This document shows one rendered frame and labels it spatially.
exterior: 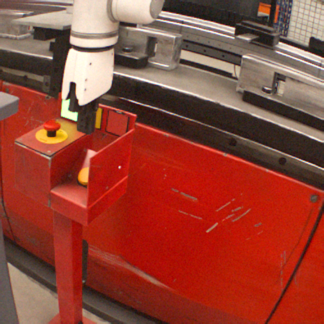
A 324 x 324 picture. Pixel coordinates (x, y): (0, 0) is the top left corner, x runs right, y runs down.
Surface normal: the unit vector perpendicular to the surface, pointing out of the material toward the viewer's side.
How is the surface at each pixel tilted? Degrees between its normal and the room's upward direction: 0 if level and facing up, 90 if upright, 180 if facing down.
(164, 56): 90
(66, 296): 90
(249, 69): 90
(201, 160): 90
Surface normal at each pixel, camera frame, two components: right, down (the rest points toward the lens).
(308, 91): -0.43, 0.36
